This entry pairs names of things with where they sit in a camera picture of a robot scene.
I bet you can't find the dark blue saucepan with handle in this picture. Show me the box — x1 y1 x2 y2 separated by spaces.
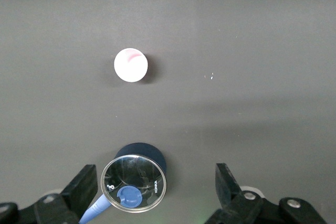
78 142 167 224

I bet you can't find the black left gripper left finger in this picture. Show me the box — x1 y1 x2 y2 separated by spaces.
0 164 98 224

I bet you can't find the glass lid with blue knob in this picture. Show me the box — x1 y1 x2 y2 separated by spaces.
100 155 167 214

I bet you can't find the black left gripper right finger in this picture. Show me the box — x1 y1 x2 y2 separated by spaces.
204 163 329 224

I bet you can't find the pink plastic cup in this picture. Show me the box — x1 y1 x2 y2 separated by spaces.
113 47 149 83

